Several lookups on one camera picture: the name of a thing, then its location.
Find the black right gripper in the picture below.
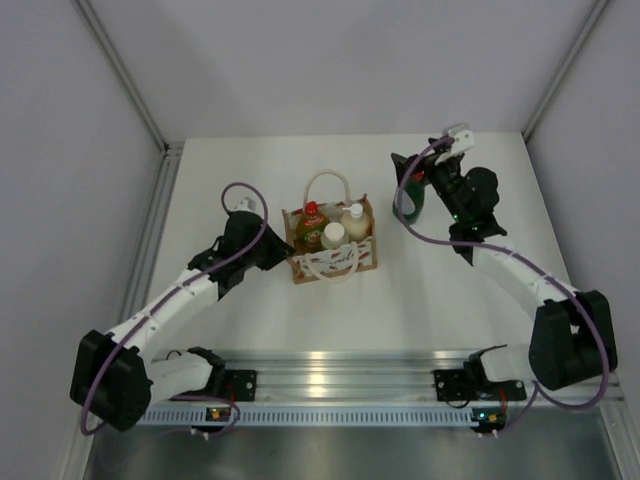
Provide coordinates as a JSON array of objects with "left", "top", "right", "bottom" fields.
[{"left": 390, "top": 139, "right": 466, "bottom": 223}]

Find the green dish soap bottle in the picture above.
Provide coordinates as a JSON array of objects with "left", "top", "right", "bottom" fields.
[{"left": 402, "top": 172, "right": 428, "bottom": 225}]

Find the yellow dish soap bottle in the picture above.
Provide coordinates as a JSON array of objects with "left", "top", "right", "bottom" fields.
[{"left": 295, "top": 201, "right": 330, "bottom": 254}]

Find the watermelon print canvas bag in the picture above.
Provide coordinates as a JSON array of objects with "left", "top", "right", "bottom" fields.
[{"left": 282, "top": 169, "right": 377, "bottom": 285}]

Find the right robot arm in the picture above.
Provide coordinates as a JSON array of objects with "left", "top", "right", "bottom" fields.
[{"left": 391, "top": 149, "right": 618, "bottom": 397}]

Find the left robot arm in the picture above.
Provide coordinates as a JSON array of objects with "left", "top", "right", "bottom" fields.
[{"left": 70, "top": 211, "right": 295, "bottom": 432}]

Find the white cap cream bottle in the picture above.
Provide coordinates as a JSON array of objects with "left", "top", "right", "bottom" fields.
[{"left": 321, "top": 222, "right": 349, "bottom": 250}]

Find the white pump lotion bottle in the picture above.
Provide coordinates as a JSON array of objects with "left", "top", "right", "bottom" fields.
[{"left": 340, "top": 203, "right": 372, "bottom": 242}]

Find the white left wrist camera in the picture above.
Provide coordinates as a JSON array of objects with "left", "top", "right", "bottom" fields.
[{"left": 234, "top": 197, "right": 256, "bottom": 212}]

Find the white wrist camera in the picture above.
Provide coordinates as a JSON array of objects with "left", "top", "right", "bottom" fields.
[
  {"left": 439, "top": 123, "right": 475, "bottom": 161},
  {"left": 234, "top": 197, "right": 256, "bottom": 212}
]

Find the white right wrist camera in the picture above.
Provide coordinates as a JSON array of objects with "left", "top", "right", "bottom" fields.
[{"left": 439, "top": 123, "right": 475, "bottom": 161}]

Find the aluminium frame post left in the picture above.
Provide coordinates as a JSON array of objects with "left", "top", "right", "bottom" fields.
[{"left": 74, "top": 0, "right": 169, "bottom": 151}]

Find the aluminium frame post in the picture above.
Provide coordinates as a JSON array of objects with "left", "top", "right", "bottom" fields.
[
  {"left": 74, "top": 0, "right": 169, "bottom": 151},
  {"left": 521, "top": 0, "right": 614, "bottom": 143}
]

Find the aluminium mounting rail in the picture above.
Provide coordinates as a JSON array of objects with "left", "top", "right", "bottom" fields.
[{"left": 149, "top": 349, "right": 625, "bottom": 403}]

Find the white slotted cable duct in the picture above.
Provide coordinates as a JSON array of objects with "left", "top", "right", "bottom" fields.
[{"left": 138, "top": 405, "right": 486, "bottom": 427}]

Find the aluminium frame post right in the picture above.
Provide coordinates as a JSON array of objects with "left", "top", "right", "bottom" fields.
[{"left": 521, "top": 0, "right": 614, "bottom": 143}]

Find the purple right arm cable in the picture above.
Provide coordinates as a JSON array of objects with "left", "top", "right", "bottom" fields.
[{"left": 394, "top": 137, "right": 611, "bottom": 410}]

